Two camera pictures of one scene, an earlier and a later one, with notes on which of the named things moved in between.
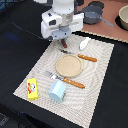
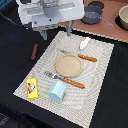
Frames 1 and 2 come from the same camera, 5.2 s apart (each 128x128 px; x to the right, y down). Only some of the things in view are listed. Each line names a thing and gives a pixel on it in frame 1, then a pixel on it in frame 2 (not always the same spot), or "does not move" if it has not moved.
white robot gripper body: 60,27 -> 42,14
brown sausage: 64,44 -> 35,49
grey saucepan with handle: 93,14 does not move
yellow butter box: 32,89 does not move
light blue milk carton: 58,91 does not move
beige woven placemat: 69,80 does not move
